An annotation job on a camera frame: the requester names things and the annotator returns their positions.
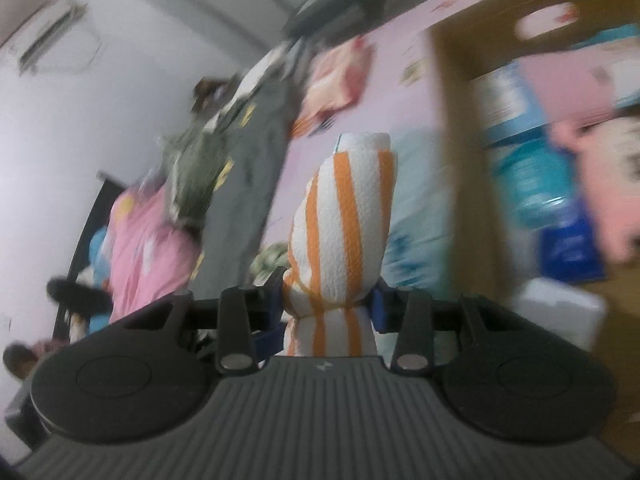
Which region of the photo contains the grey blanket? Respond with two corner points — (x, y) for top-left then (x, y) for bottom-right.
(200, 42), (311, 306)

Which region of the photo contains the orange striped towel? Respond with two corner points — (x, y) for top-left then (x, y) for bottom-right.
(281, 132), (398, 358)

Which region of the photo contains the black device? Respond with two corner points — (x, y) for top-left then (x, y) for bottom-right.
(282, 0), (386, 38)

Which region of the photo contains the pink blanket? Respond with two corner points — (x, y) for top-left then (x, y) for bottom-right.
(87, 180), (206, 323)

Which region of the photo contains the pink tissue package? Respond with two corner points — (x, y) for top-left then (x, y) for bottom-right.
(292, 35), (376, 133)

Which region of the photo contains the white box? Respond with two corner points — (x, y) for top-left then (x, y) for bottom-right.
(480, 60), (548, 148)

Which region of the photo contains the pink plush toy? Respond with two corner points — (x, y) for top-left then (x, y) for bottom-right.
(547, 112), (640, 266)

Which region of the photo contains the blue checked towel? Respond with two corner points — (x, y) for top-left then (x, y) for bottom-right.
(495, 142), (581, 231)

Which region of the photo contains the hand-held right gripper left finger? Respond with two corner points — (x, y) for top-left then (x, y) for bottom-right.
(125, 267), (287, 375)

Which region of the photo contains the green patterned pillow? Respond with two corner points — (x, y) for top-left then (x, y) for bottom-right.
(160, 110), (236, 226)

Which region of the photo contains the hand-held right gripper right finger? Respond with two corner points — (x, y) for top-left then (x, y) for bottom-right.
(372, 280), (506, 373)

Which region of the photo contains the grey curtain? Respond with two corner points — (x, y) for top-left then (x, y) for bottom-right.
(165, 0), (351, 56)

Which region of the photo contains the brown cardboard box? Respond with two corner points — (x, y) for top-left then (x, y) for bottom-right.
(430, 0), (640, 461)

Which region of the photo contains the white plastic bag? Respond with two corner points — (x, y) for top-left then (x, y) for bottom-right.
(385, 127), (453, 296)

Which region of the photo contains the white air conditioner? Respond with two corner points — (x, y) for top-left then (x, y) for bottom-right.
(7, 0), (108, 76)

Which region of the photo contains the green white scrunchie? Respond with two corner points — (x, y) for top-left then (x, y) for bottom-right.
(250, 241), (290, 278)

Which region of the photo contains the white label cup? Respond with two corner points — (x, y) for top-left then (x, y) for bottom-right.
(515, 280), (608, 351)

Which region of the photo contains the pink packet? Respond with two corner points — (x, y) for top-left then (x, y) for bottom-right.
(520, 25), (640, 121)

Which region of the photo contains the dark fluffy object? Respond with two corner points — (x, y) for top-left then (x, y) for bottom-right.
(46, 277), (113, 313)

